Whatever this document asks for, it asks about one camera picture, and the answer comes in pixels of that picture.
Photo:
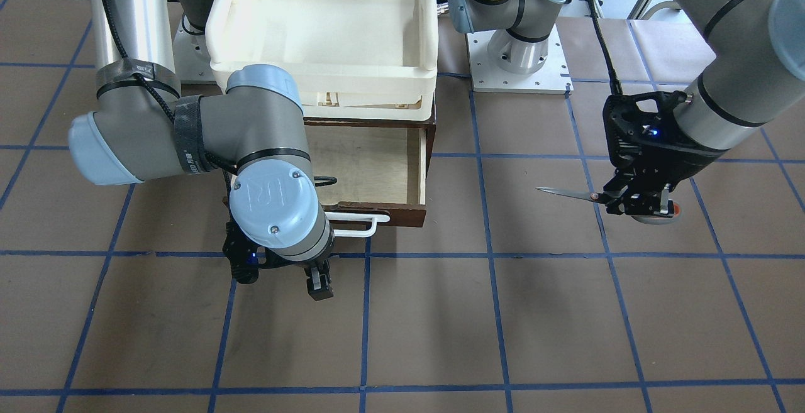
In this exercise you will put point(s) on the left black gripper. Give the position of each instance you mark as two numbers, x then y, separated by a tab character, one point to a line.
674	160

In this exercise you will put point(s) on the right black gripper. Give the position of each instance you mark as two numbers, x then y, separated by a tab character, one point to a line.
319	282

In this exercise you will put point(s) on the orange grey handled scissors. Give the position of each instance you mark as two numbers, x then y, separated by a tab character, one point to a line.
647	208

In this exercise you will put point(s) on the white plastic drawer handle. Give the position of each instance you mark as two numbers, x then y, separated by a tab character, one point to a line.
354	224

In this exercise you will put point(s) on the wooden drawer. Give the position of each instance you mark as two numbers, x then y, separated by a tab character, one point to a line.
378	170

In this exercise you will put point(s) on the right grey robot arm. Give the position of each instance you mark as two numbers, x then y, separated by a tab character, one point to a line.
145	129

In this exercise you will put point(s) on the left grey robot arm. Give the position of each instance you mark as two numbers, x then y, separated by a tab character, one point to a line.
756	74

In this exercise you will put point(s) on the dark brown wooden drawer cabinet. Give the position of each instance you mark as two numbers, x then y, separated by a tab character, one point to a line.
428	126

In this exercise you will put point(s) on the cream plastic bin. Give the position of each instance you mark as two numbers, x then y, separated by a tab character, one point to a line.
353	59

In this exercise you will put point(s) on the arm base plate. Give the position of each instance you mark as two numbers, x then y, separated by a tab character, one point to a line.
499	63
191	57

